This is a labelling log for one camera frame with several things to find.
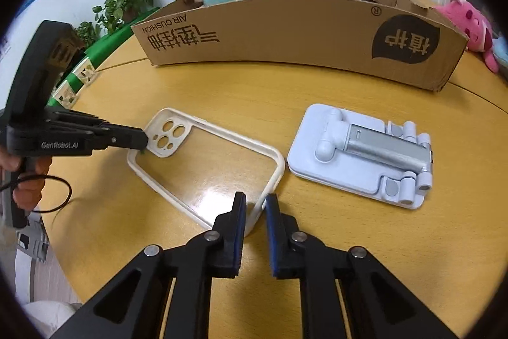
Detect white folding phone stand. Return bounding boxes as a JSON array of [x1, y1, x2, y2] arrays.
[[288, 103, 433, 210]]

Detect light blue plush toy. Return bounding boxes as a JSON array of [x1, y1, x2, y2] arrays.
[[492, 36, 508, 74]]

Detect brown cardboard box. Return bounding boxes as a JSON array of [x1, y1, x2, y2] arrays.
[[133, 0, 468, 91]]

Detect white clear phone case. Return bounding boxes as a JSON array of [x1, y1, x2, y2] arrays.
[[127, 107, 285, 233]]

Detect person left hand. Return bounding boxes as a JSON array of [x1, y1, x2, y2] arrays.
[[1, 147, 52, 211]]

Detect pink bear plush toy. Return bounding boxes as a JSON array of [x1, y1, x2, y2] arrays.
[[434, 0, 499, 73]]

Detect green potted plants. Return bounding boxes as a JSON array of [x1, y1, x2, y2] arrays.
[[76, 0, 156, 47]]

